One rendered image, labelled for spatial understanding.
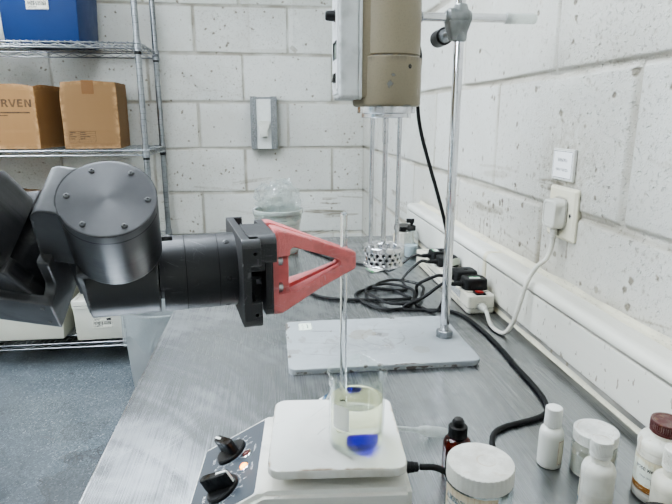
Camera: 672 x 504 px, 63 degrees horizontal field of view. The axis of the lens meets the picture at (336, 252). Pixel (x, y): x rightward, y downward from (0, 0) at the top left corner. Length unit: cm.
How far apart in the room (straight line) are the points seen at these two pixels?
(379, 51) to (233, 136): 210
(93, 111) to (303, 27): 107
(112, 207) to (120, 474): 39
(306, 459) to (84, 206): 28
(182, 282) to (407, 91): 52
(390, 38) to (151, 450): 62
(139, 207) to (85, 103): 229
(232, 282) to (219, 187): 250
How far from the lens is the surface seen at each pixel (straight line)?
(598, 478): 61
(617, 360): 80
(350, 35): 83
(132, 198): 35
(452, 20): 89
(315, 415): 57
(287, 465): 50
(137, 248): 36
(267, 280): 42
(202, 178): 291
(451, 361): 88
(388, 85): 82
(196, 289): 41
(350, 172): 292
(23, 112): 272
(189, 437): 72
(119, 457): 71
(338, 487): 51
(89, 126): 263
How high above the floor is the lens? 112
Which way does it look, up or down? 14 degrees down
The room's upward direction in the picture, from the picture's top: straight up
